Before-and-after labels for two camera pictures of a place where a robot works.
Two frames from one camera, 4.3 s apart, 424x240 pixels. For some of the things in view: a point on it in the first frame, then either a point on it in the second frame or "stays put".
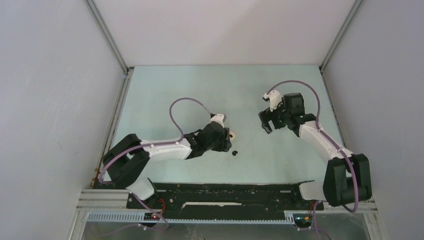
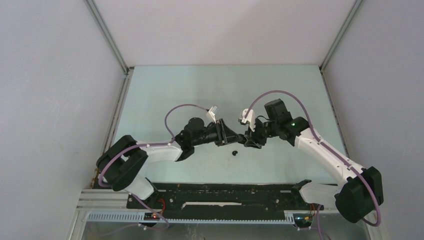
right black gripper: (264, 116) -> (254, 136)
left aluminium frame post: (102, 25) stays put
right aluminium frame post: (354, 10) stays put
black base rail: (225, 198) stays put
